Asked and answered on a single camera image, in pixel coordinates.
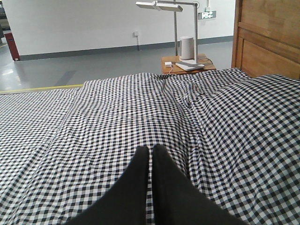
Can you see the wooden nightstand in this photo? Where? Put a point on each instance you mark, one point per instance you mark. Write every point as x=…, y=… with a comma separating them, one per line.
x=186, y=66

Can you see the white cylindrical speaker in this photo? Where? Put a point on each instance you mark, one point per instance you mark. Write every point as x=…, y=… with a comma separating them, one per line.
x=186, y=48

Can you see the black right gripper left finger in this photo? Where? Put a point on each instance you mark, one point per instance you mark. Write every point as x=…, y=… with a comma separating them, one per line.
x=125, y=202

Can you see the white charger adapter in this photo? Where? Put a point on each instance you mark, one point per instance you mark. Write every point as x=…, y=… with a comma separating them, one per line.
x=168, y=64

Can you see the green exit sign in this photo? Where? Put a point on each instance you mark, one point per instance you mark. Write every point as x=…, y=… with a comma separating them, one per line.
x=207, y=15

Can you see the wooden headboard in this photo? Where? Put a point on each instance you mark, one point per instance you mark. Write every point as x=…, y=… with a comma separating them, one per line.
x=266, y=37

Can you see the red cabinet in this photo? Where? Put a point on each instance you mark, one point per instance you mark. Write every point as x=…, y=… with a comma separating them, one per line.
x=12, y=46

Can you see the black white checkered bedsheet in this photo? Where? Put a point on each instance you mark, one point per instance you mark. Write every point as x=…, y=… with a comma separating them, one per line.
x=235, y=137

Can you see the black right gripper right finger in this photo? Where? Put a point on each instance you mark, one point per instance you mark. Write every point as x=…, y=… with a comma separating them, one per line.
x=176, y=201

